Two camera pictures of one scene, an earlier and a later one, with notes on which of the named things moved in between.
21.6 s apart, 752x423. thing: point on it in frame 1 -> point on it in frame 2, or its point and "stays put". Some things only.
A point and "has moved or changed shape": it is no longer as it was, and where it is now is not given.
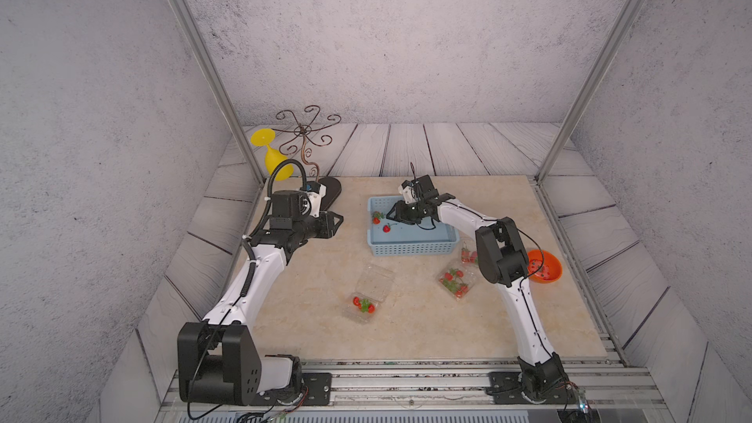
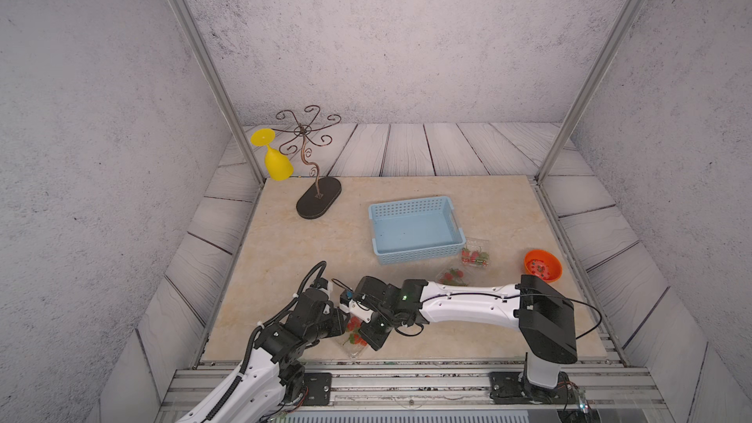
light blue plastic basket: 396,238 stays put
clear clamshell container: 468,254 stays put
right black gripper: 399,213 -> 372,340
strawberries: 363,305 has moved or changed shape
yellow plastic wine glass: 265,137 stays put
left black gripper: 325,223 -> 338,317
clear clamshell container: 372,287 has moved or changed shape
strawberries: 451,280 stays put
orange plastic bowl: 543,266 stays put
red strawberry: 467,257 stays put
